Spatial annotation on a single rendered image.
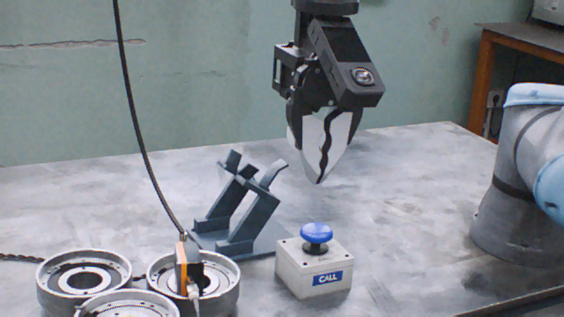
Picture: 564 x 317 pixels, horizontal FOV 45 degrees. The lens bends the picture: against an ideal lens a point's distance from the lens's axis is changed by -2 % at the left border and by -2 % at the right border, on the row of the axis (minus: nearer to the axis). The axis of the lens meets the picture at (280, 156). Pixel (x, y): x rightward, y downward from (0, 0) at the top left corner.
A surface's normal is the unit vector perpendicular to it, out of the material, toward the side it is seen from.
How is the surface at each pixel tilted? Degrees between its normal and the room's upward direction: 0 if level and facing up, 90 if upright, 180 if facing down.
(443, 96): 90
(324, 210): 0
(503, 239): 72
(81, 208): 0
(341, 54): 30
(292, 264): 90
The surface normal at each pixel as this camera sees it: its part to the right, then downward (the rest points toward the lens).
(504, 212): -0.70, -0.10
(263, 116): 0.43, 0.36
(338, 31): 0.29, -0.62
